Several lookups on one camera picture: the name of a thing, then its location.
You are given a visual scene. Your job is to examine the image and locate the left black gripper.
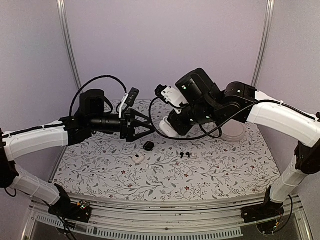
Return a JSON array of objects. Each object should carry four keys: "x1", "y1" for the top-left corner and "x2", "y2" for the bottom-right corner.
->
[{"x1": 88, "y1": 109, "x2": 156, "y2": 143}]

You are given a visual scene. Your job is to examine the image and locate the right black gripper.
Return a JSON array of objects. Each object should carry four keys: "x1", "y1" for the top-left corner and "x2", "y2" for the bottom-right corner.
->
[{"x1": 167, "y1": 101, "x2": 220, "y2": 136}]

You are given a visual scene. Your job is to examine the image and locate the white earbud case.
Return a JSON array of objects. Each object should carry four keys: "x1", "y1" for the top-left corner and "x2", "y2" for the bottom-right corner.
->
[{"x1": 159, "y1": 116, "x2": 179, "y2": 138}]

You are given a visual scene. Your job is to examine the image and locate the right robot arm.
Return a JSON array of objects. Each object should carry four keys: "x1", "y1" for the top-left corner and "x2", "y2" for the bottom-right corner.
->
[{"x1": 160, "y1": 68, "x2": 320, "y2": 218}]

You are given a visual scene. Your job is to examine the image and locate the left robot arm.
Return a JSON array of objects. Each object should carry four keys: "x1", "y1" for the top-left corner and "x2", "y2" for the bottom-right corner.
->
[{"x1": 0, "y1": 88, "x2": 155, "y2": 217}]

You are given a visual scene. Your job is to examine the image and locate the black earbud case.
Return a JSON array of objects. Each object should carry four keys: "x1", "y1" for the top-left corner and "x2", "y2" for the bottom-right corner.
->
[{"x1": 143, "y1": 141, "x2": 155, "y2": 152}]

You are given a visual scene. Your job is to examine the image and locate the cream earbud case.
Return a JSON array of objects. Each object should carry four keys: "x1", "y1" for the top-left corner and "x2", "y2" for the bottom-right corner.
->
[{"x1": 132, "y1": 154, "x2": 145, "y2": 164}]

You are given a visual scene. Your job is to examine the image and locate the beige plate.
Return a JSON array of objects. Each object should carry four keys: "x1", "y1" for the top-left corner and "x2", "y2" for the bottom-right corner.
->
[{"x1": 221, "y1": 120, "x2": 246, "y2": 143}]

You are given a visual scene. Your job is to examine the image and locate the floral table cloth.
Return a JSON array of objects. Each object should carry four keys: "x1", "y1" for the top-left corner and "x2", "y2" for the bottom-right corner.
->
[{"x1": 51, "y1": 99, "x2": 283, "y2": 202}]

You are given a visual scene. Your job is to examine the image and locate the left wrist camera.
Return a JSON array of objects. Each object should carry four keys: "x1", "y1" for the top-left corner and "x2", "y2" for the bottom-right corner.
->
[{"x1": 116, "y1": 87, "x2": 140, "y2": 119}]

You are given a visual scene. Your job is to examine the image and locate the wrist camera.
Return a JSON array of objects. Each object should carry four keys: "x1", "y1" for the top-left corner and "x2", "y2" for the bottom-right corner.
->
[
  {"x1": 116, "y1": 87, "x2": 140, "y2": 119},
  {"x1": 155, "y1": 84, "x2": 188, "y2": 114}
]

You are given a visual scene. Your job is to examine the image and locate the left camera cable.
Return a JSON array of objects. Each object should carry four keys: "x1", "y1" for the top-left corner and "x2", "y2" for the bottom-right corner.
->
[{"x1": 68, "y1": 75, "x2": 128, "y2": 118}]

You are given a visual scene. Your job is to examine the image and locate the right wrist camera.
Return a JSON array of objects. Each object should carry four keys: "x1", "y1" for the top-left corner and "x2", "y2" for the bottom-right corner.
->
[{"x1": 155, "y1": 84, "x2": 188, "y2": 114}]

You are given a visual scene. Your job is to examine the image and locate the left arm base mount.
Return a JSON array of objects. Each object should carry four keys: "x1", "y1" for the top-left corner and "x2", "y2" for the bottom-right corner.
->
[{"x1": 48, "y1": 199, "x2": 93, "y2": 223}]

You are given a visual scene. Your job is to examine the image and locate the right aluminium frame post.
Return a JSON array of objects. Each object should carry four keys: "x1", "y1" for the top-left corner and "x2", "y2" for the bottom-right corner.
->
[{"x1": 251, "y1": 0, "x2": 276, "y2": 88}]

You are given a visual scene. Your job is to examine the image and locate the aluminium frame post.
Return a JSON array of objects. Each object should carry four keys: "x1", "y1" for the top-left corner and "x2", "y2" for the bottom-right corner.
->
[
  {"x1": 56, "y1": 0, "x2": 82, "y2": 91},
  {"x1": 251, "y1": 0, "x2": 276, "y2": 88}
]

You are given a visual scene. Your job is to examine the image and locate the aluminium front rail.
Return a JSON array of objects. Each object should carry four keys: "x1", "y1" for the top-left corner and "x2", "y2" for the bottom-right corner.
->
[{"x1": 21, "y1": 194, "x2": 316, "y2": 240}]

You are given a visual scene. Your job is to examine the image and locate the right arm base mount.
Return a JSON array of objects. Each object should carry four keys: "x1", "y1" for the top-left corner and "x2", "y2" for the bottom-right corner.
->
[{"x1": 241, "y1": 201, "x2": 285, "y2": 223}]

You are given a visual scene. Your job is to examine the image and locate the left aluminium frame post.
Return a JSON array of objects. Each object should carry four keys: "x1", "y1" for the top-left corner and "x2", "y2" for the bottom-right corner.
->
[{"x1": 56, "y1": 0, "x2": 82, "y2": 91}]

